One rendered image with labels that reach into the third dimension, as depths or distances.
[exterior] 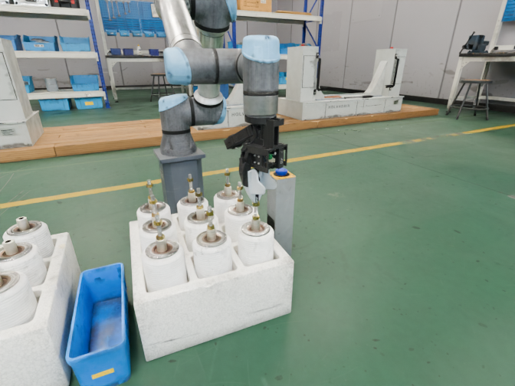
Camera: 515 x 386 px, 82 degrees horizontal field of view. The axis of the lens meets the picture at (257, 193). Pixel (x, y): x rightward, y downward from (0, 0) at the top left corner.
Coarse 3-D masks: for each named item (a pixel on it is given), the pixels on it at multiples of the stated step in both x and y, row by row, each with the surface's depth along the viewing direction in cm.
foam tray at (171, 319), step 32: (224, 224) 93; (192, 256) 79; (288, 256) 78; (192, 288) 67; (224, 288) 71; (256, 288) 75; (288, 288) 79; (160, 320) 67; (192, 320) 71; (224, 320) 75; (256, 320) 79; (160, 352) 70
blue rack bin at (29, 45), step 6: (24, 36) 407; (30, 36) 428; (36, 36) 431; (54, 36) 419; (24, 42) 392; (30, 42) 395; (36, 42) 397; (54, 42) 411; (30, 48) 398; (36, 48) 401; (42, 48) 403; (48, 48) 406; (54, 48) 410
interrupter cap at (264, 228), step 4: (244, 224) 79; (248, 224) 79; (260, 224) 79; (264, 224) 79; (244, 228) 77; (248, 228) 77; (260, 228) 78; (264, 228) 77; (268, 228) 77; (244, 232) 75; (248, 232) 75; (252, 232) 75; (256, 232) 75; (260, 232) 75; (264, 232) 75; (268, 232) 76; (252, 236) 74; (256, 236) 74; (260, 236) 74
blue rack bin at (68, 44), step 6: (60, 36) 424; (60, 42) 412; (66, 42) 447; (72, 42) 450; (78, 42) 453; (84, 42) 457; (66, 48) 413; (72, 48) 416; (78, 48) 419; (84, 48) 422
